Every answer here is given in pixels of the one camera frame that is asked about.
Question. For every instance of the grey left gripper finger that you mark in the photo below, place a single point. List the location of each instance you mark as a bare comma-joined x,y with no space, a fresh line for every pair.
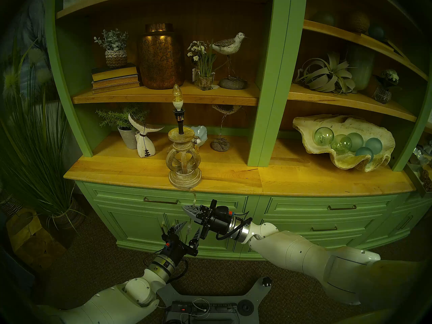
196,240
177,230

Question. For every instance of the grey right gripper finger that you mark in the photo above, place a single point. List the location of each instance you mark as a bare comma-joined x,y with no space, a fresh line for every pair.
199,209
195,216

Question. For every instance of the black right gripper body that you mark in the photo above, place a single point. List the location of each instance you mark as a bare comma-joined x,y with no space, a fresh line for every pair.
221,222

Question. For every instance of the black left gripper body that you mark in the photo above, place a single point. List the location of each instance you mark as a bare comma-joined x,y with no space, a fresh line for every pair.
175,250

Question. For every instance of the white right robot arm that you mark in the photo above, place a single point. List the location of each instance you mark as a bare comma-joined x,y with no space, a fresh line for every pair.
297,249

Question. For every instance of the grey robot base platform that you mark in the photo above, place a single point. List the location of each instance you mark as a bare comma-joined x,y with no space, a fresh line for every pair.
256,293

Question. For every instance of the green cabinet door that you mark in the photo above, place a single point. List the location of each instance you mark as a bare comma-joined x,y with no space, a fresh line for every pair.
135,225
219,249
388,225

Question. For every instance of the carved wooden table lamp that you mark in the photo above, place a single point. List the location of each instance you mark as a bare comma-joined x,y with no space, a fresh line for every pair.
185,181

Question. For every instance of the black power strip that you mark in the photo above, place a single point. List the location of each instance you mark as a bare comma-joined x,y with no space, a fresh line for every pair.
219,308

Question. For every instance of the pale blue shell dish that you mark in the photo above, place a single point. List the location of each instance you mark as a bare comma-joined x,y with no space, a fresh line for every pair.
201,134

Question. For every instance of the white whale tail figurine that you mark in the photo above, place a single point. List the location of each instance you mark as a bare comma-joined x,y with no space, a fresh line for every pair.
146,147

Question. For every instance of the rosemary plant in grey pot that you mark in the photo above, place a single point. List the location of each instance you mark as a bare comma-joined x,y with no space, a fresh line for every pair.
129,137

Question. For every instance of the candle shaped light bulb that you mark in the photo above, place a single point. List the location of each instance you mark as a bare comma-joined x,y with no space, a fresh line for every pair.
178,99

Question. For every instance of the white flowers in glass vase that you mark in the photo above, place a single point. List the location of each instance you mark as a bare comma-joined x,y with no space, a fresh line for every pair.
206,81

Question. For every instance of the clear green glass ball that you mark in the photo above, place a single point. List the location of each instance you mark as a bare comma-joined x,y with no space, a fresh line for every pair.
341,144
323,136

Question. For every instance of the giant clam shell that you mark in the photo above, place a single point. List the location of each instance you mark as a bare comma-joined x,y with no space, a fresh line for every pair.
347,163

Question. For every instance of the green cabinet hutch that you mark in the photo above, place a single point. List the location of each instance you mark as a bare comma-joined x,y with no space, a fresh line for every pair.
276,90

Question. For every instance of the yellow wood stump stool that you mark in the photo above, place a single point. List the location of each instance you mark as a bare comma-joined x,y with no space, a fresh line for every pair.
30,239

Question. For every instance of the old yellowed book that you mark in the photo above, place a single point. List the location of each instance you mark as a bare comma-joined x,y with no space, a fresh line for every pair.
114,73
116,82
118,88

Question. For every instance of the large copper vase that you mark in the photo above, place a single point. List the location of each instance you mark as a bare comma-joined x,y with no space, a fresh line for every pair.
161,60

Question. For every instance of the frosted teal glass ball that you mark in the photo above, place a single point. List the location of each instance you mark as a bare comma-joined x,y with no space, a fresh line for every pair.
364,154
357,140
374,145

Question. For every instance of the tall grass plant in basket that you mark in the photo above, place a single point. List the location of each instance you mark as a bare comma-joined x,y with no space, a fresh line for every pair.
37,151

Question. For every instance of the speckled shorebird figurine on stone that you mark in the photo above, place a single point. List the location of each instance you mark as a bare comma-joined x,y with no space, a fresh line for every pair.
229,46

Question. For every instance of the striped woven basket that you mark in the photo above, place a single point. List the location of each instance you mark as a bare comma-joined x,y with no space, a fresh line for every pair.
11,205

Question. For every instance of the eucalyptus plant in woven pot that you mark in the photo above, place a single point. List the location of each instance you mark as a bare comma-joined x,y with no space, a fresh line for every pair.
116,59

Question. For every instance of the grey air plant decor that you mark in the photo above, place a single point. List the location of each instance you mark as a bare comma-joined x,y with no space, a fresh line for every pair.
329,75

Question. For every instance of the metal tray with trinkets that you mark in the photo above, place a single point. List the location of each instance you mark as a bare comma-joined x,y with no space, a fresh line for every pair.
418,183

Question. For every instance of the pale green glass vase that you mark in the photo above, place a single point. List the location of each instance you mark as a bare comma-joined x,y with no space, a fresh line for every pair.
362,68

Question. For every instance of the dark green decor sphere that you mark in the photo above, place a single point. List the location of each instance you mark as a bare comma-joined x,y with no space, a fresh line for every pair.
324,18

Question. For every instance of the woven brown decor sphere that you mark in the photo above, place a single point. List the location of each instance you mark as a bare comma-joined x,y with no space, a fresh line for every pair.
358,22

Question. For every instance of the dark teal decor sphere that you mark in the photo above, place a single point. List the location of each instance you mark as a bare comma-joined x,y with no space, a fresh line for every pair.
376,33

